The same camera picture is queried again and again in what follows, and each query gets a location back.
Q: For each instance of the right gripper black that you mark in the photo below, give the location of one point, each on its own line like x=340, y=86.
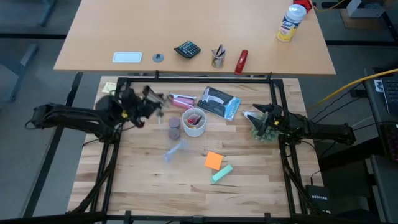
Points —
x=276, y=119

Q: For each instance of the disinfectant wipes canister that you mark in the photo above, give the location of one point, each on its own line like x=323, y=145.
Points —
x=290, y=25

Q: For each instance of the light wooden desk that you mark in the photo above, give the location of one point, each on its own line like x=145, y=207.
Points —
x=186, y=25

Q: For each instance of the orange sticky note pad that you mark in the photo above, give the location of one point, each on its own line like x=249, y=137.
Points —
x=214, y=160

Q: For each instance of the black metal table frame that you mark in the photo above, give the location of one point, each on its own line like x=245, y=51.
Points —
x=199, y=80

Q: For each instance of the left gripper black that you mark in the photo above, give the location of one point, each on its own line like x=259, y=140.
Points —
x=133, y=105

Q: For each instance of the red object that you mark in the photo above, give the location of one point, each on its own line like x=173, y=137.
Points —
x=303, y=4

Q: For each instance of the black network router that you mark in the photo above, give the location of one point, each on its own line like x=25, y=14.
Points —
x=318, y=199

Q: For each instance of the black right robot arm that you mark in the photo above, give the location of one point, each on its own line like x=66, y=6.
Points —
x=317, y=129

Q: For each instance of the black keyboard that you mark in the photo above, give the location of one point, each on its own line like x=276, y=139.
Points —
x=391, y=96

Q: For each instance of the white light bulb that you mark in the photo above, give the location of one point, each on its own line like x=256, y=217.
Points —
x=248, y=115

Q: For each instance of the grey open box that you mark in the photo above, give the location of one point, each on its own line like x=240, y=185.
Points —
x=363, y=9

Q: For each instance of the white textured cup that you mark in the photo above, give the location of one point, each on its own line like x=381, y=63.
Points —
x=194, y=129

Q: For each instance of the patterned pencil cup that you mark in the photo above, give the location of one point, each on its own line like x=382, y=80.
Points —
x=218, y=60

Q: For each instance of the yellow sticky note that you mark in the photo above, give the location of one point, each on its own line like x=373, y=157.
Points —
x=108, y=87

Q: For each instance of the red marker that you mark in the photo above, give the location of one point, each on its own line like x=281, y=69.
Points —
x=194, y=119

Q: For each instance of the black and blue packet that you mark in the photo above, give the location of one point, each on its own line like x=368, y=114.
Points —
x=219, y=102

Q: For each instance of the black calculator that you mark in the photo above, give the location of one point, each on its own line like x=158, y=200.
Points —
x=187, y=49

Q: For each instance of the green potted plant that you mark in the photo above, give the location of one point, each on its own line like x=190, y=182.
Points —
x=267, y=137

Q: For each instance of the mint green stapler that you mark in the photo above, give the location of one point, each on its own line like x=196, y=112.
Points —
x=221, y=173

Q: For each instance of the red stapler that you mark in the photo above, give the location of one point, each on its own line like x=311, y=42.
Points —
x=241, y=61

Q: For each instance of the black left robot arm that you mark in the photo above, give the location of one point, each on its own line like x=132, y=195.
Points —
x=77, y=116

